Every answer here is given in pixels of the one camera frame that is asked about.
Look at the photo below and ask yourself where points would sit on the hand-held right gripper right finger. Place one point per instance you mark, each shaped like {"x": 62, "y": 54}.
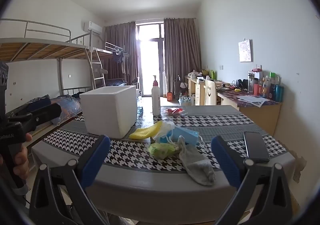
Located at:
{"x": 225, "y": 162}

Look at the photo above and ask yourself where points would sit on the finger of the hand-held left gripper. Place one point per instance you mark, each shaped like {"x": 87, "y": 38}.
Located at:
{"x": 40, "y": 102}
{"x": 47, "y": 112}

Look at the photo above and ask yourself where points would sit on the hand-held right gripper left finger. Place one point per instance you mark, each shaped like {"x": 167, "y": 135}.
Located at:
{"x": 96, "y": 160}

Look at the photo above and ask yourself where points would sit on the grey sock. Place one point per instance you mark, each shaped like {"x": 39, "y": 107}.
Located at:
{"x": 197, "y": 165}

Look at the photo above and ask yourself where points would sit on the blue face mask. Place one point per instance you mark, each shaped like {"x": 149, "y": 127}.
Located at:
{"x": 186, "y": 136}

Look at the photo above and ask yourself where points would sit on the white foam box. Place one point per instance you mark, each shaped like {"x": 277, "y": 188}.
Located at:
{"x": 105, "y": 112}

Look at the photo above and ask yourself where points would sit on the yellow cloth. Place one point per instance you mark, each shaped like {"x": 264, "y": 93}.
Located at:
{"x": 145, "y": 132}

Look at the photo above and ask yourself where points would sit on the green plastic bag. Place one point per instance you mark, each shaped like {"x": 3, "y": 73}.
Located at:
{"x": 160, "y": 150}

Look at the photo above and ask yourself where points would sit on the white plastic bag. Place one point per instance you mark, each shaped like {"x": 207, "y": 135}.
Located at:
{"x": 163, "y": 127}

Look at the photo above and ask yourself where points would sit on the person's left hand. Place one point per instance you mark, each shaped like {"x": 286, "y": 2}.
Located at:
{"x": 21, "y": 162}

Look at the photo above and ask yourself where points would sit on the plaid quilt bundle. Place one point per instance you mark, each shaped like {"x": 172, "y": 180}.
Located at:
{"x": 67, "y": 107}

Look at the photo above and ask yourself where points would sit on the houndstooth tablecloth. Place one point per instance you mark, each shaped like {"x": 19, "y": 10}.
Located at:
{"x": 130, "y": 155}

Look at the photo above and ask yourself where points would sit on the black smartphone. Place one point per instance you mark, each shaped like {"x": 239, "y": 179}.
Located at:
{"x": 256, "y": 147}

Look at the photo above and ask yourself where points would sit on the large metal bunk bed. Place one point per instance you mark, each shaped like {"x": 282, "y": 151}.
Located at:
{"x": 37, "y": 48}

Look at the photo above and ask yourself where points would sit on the wooden desk with patterned cover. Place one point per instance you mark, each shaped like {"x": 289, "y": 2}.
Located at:
{"x": 260, "y": 115}

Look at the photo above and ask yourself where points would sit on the metal bunk bed ladder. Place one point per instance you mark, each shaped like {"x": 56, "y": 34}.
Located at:
{"x": 96, "y": 69}

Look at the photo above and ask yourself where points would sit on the printed papers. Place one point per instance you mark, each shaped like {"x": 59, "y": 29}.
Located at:
{"x": 252, "y": 101}

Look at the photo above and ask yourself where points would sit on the wooden chair with smiley face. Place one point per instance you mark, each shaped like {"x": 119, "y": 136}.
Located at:
{"x": 210, "y": 93}

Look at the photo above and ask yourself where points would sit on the red packet in clear wrap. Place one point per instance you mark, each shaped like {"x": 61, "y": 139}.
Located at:
{"x": 173, "y": 111}

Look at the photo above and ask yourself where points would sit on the white basket of bottles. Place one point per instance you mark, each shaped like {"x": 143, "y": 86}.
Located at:
{"x": 185, "y": 101}

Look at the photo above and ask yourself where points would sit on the blue bedding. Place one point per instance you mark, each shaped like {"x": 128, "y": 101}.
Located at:
{"x": 115, "y": 82}

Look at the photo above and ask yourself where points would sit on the cluttered wooden desk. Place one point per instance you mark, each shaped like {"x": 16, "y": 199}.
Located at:
{"x": 193, "y": 90}

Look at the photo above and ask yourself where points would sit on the black headphones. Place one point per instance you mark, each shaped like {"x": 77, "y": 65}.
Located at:
{"x": 241, "y": 84}

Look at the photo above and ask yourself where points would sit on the white pump bottle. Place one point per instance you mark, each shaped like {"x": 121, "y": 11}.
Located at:
{"x": 156, "y": 100}

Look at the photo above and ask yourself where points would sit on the black folding chair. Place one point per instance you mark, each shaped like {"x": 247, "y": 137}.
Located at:
{"x": 135, "y": 84}

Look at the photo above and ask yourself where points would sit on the small metal bunk bed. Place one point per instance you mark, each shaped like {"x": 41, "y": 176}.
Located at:
{"x": 110, "y": 53}

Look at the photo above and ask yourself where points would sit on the orange bag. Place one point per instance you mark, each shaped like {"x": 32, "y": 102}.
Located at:
{"x": 170, "y": 96}

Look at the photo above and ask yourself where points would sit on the cluster of toiletry bottles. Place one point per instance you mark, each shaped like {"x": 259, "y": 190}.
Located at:
{"x": 267, "y": 87}

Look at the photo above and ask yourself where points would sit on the dark hanging clothes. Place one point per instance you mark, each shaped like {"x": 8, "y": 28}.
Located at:
{"x": 118, "y": 57}

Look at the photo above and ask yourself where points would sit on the green paper bag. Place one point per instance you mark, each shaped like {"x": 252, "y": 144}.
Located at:
{"x": 211, "y": 73}

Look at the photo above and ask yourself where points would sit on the black trolley bag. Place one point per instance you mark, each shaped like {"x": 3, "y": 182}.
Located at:
{"x": 180, "y": 84}

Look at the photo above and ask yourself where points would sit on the white air conditioner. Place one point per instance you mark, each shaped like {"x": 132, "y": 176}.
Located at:
{"x": 93, "y": 27}

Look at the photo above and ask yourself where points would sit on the narrow brown curtain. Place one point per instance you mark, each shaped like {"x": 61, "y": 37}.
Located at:
{"x": 117, "y": 39}

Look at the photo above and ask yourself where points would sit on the glass balcony door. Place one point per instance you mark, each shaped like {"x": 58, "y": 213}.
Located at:
{"x": 151, "y": 59}

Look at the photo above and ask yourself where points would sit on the wide brown curtain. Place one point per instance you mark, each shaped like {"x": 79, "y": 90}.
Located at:
{"x": 182, "y": 52}

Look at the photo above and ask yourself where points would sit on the wall poster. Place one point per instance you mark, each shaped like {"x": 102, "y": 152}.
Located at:
{"x": 245, "y": 51}

